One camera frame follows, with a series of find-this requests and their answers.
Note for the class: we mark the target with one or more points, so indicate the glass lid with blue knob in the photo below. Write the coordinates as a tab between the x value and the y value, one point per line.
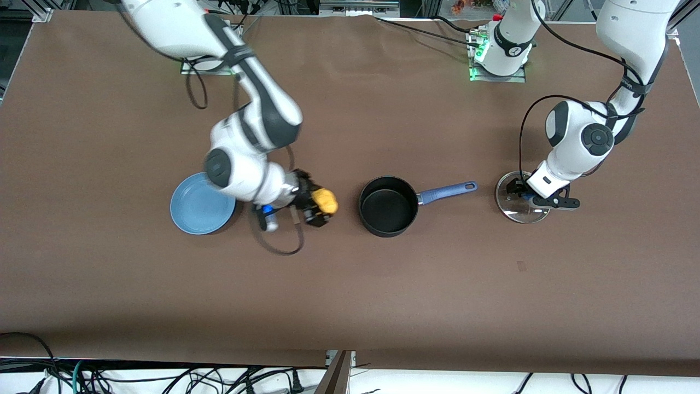
519	213

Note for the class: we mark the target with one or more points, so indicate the brown table cover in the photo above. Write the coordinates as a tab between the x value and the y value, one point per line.
383	137

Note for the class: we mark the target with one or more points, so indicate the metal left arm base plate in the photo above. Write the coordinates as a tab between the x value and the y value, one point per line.
476	74

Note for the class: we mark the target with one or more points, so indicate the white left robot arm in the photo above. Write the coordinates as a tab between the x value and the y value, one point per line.
579	142

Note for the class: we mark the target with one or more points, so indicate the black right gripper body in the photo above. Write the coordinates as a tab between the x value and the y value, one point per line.
302	191

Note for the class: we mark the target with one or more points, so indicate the black power plug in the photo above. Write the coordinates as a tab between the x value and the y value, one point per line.
296	382

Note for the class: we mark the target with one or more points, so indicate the aluminium frame corner profile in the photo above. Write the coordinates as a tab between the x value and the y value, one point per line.
683	16

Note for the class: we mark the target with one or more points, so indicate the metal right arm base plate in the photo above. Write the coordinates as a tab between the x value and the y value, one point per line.
205	67

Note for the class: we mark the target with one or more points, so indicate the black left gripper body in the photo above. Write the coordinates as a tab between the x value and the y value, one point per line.
514	187

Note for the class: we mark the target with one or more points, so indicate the small aluminium corner bracket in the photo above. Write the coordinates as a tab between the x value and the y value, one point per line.
42	15

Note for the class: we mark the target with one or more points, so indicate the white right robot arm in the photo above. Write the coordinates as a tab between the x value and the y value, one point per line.
262	98

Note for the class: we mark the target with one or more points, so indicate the yellow potato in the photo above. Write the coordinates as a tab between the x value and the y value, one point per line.
327	201

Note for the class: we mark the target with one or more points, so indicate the grey box with ports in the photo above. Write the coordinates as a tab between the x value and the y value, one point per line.
358	6

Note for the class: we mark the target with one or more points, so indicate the aluminium profile post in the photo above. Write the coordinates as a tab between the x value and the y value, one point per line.
339	375

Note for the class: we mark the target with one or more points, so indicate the blue round plate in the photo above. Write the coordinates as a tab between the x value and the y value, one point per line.
197	216

